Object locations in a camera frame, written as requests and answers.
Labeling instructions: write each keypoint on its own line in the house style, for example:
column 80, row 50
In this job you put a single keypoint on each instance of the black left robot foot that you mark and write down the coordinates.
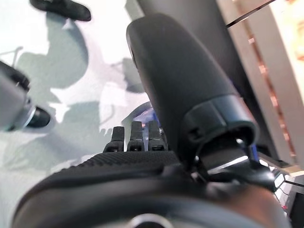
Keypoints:
column 71, row 10

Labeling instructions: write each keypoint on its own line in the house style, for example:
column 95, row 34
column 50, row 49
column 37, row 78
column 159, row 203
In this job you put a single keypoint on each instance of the silver right robot leg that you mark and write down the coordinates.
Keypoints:
column 9, row 95

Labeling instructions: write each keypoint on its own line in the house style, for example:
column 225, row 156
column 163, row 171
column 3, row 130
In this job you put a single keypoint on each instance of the wooden potato crate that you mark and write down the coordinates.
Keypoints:
column 280, row 59

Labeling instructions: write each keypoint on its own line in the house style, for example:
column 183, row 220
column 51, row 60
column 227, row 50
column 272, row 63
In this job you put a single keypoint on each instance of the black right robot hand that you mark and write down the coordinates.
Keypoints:
column 180, row 78

